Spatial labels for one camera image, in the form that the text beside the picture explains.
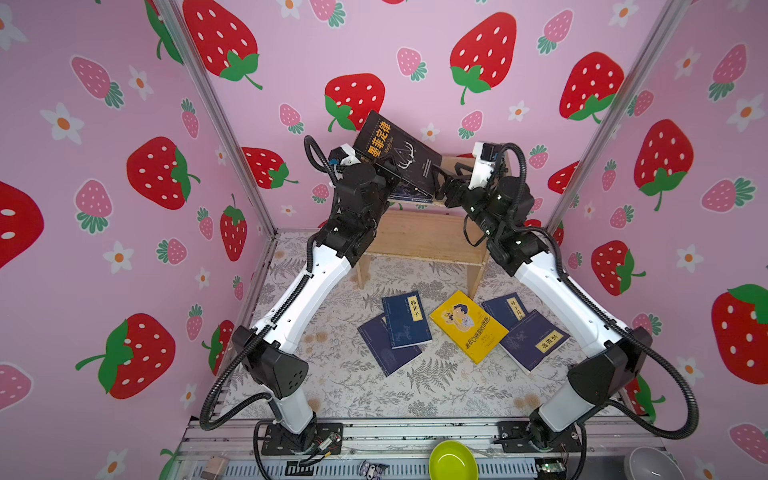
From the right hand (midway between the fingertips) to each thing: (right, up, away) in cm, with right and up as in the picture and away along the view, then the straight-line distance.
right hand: (442, 164), depth 65 cm
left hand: (-10, +3, -1) cm, 10 cm away
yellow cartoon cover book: (+15, -44, +27) cm, 54 cm away
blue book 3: (+27, -38, +33) cm, 57 cm away
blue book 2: (-16, -46, +26) cm, 55 cm away
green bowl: (+3, -70, +5) cm, 70 cm away
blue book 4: (+31, -46, +23) cm, 60 cm away
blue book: (-7, -41, +29) cm, 51 cm away
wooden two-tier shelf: (-1, -12, +30) cm, 33 cm away
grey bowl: (+50, -69, +4) cm, 85 cm away
